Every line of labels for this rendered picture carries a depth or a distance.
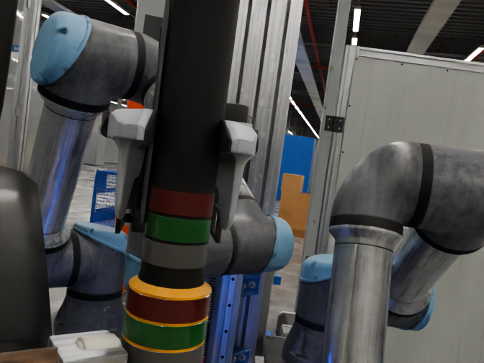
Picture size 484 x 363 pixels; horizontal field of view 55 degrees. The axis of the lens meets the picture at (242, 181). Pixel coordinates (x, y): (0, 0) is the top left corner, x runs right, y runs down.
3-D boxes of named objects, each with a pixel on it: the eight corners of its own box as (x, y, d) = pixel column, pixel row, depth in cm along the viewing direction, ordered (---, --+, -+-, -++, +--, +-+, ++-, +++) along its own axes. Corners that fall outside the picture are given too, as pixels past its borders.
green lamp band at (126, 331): (141, 356, 21) (145, 330, 21) (110, 321, 25) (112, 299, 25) (221, 344, 24) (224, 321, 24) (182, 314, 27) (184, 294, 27)
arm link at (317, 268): (294, 303, 107) (303, 245, 106) (353, 313, 105) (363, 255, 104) (294, 320, 95) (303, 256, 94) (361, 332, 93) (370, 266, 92)
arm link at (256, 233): (163, 86, 93) (270, 292, 64) (111, 74, 86) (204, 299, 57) (187, 35, 87) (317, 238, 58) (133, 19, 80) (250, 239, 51)
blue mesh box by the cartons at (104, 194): (86, 232, 698) (93, 168, 692) (124, 223, 822) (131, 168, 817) (140, 243, 679) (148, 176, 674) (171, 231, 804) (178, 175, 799)
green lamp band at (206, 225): (160, 243, 22) (164, 218, 22) (134, 229, 24) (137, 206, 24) (221, 243, 24) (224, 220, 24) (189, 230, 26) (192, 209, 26)
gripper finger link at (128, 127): (135, 238, 21) (165, 214, 30) (150, 106, 20) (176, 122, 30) (65, 230, 21) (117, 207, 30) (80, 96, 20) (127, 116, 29)
